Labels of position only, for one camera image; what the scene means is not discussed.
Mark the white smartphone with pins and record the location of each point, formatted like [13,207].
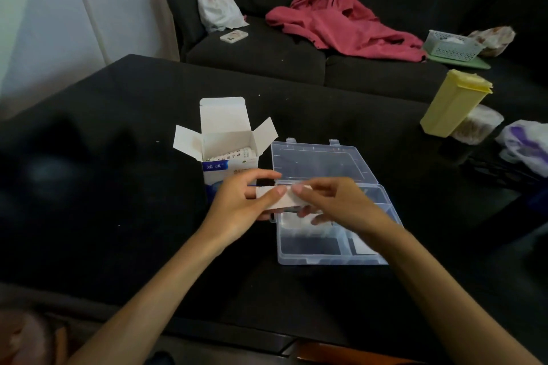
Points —
[233,36]

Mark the black fabric sofa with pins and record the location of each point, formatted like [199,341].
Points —
[295,52]

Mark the stack of bandage packets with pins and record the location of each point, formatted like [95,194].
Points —
[233,156]

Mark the person's right hand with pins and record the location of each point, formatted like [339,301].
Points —
[349,204]

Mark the person's right forearm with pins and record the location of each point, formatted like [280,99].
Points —
[441,305]

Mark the open white cardboard box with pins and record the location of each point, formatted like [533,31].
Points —
[224,129]

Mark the green plastic tray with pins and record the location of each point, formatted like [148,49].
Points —
[464,63]

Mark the grey-green plastic basket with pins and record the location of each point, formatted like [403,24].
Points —
[451,46]

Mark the clear jar of cotton swabs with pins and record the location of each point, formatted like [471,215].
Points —
[478,125]

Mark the purple and white plastic bag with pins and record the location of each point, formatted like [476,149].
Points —
[528,144]

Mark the clear plastic organizer box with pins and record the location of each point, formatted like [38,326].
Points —
[325,163]

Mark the person's left forearm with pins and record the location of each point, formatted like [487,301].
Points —
[154,300]

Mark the person's right thumb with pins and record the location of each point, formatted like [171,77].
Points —
[306,195]

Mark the person's left thumb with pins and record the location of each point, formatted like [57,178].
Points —
[269,195]

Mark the red garment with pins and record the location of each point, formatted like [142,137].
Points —
[338,20]

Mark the white adhesive bandage strip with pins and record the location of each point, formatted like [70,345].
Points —
[291,201]

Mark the yellow plastic container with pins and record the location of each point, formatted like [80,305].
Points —
[451,103]

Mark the person's left hand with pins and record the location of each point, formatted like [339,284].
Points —
[229,208]

